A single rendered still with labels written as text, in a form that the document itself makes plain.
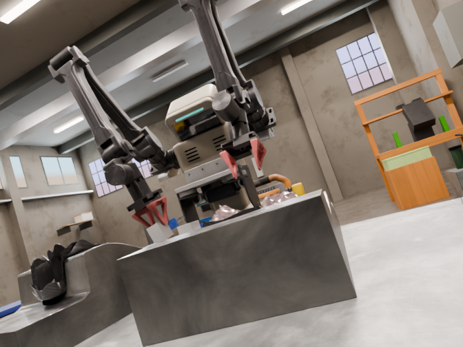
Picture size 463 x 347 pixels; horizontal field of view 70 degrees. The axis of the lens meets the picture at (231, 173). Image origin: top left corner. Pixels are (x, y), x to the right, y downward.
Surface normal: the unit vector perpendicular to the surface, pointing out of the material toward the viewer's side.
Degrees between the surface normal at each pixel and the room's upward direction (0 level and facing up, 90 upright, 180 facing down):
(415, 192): 90
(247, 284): 90
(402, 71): 90
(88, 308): 90
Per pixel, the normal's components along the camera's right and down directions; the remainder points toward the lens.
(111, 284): 0.79, -0.31
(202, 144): -0.30, 0.16
